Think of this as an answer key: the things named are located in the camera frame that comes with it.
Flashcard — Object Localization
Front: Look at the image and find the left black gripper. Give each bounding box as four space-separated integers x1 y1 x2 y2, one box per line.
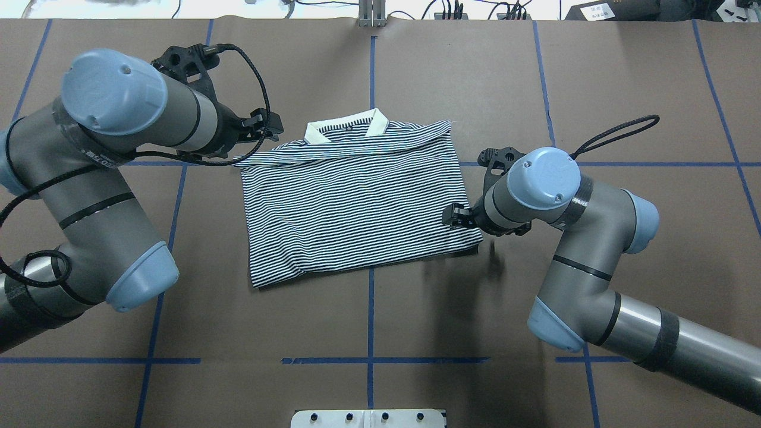
150 45 284 158

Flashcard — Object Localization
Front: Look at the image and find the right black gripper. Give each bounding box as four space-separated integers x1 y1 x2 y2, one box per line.
442 147 531 237

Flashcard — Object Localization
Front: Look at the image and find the navy white striped polo shirt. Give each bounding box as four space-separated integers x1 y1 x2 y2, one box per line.
236 109 483 288

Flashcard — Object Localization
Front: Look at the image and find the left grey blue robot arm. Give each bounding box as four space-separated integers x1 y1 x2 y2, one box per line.
2 43 283 352

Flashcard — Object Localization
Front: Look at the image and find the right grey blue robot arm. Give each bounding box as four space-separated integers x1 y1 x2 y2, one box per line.
441 147 760 414

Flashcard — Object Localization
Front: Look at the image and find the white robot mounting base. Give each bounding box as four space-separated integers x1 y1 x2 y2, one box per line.
290 408 448 427

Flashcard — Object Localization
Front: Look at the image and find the black box with label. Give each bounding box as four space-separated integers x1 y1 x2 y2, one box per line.
563 1 661 21

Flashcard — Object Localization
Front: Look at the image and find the aluminium frame post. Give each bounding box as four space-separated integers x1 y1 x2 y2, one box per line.
357 0 388 28

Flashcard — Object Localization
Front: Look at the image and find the right braided black cable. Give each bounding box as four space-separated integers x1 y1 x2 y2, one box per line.
570 114 661 161

